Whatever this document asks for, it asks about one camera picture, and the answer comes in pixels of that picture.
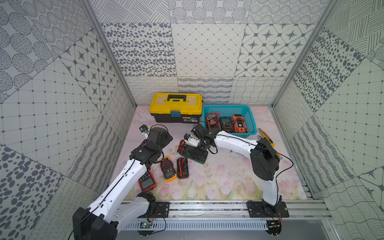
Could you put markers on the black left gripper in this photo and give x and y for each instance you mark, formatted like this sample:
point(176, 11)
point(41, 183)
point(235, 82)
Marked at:
point(142, 153)

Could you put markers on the orange red multimeter pair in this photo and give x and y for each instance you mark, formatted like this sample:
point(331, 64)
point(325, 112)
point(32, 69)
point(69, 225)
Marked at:
point(213, 121)

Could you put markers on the dark green wide multimeter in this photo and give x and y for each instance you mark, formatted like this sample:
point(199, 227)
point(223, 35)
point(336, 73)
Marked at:
point(192, 153)

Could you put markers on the green multimeter with leads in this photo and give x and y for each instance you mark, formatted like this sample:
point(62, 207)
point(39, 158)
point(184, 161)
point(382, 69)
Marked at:
point(227, 124)

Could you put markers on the black multimeter red leads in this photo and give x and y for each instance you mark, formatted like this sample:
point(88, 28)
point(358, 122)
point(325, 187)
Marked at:
point(182, 168)

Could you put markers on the yellow orange multimeter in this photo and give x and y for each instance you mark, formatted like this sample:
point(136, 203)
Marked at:
point(168, 170)

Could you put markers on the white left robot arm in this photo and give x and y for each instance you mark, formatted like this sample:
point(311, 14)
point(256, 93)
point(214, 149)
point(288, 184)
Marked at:
point(104, 218)

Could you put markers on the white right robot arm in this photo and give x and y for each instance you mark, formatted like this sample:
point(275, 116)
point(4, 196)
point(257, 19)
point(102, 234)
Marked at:
point(264, 159)

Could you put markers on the teal plastic basket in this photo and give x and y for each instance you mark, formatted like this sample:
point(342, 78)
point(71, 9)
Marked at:
point(229, 111)

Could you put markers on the yellow black toolbox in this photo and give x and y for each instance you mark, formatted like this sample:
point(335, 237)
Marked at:
point(177, 108)

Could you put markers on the yellow utility knife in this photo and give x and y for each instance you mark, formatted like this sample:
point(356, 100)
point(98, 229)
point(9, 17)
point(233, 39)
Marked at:
point(264, 135)

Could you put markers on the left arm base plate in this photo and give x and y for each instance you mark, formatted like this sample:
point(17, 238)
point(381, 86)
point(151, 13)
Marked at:
point(158, 210)

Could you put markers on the aluminium mounting rail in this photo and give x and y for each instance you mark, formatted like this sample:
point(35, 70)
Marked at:
point(224, 216)

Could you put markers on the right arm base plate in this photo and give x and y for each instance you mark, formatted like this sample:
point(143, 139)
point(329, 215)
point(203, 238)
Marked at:
point(264, 210)

